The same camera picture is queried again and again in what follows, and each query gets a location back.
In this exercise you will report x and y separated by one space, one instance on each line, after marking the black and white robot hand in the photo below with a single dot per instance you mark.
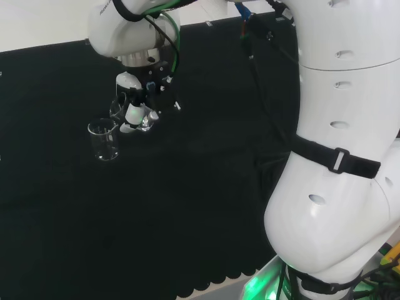
156 81

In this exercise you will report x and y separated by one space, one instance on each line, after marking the small clear glass beaker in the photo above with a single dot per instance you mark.
147 123

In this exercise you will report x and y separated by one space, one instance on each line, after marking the clear glass beaker with markings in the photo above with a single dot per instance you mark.
104 147

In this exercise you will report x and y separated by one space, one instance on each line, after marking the black table cloth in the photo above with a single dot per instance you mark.
156 187

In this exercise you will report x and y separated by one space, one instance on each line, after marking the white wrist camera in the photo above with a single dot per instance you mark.
128 81

